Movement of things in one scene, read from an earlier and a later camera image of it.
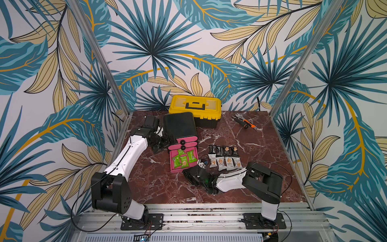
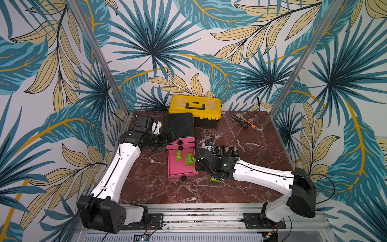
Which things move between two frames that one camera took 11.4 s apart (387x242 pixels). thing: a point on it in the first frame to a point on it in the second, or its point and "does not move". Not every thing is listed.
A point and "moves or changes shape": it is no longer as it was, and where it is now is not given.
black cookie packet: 228,151 to 234,152
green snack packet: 191,157 moves or changes shape
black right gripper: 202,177 to 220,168
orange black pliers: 245,123 does not move
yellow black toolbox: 206,110 does not move
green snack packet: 177,162 to 178,155
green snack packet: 184,161 to 190,159
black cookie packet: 219,150 to 227,150
